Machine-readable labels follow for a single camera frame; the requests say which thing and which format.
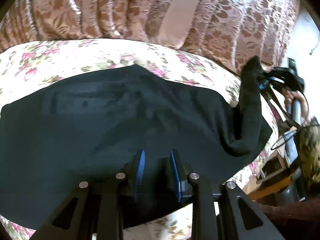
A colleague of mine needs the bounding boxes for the camouflage sleeve forearm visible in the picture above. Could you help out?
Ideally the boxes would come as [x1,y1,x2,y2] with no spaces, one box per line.
[296,124,319,191]

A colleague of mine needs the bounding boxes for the brown floral curtain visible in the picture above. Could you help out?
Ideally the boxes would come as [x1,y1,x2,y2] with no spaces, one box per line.
[1,0,300,74]

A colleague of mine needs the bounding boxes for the black pants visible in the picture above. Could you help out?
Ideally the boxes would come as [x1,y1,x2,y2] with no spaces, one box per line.
[1,57,272,229]

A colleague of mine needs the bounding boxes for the floral white bedspread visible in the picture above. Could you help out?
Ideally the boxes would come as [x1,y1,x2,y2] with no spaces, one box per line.
[1,38,278,239]

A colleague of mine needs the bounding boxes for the right hand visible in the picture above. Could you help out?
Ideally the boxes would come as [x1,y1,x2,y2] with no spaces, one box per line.
[282,89,310,124]

